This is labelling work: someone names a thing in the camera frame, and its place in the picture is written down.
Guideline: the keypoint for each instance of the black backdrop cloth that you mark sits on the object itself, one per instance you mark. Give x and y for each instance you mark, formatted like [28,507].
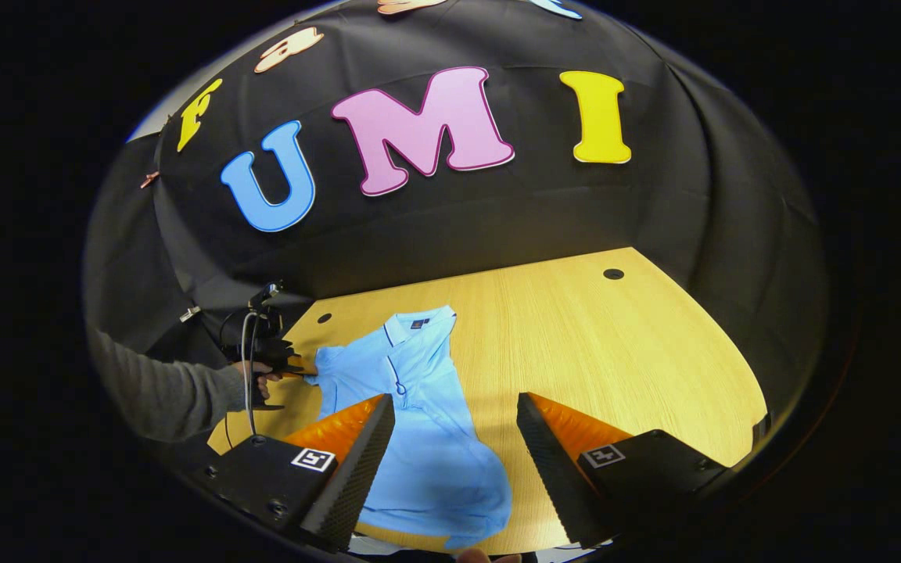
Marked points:
[497,211]

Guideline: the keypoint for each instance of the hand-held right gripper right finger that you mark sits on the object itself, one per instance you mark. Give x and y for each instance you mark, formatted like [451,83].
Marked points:
[556,477]

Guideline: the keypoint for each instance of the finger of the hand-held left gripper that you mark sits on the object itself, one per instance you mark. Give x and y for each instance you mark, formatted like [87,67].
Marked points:
[300,371]

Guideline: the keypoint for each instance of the silver cloth clip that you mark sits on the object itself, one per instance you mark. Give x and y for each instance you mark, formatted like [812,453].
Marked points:
[189,314]

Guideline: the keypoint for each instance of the light blue T-shirt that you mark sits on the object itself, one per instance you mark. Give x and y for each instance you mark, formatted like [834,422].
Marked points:
[419,438]

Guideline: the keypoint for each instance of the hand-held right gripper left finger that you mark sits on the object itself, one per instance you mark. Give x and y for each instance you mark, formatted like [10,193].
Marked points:
[349,477]

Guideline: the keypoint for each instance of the copper cloth clip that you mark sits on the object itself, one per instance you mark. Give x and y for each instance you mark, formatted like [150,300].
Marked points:
[149,179]

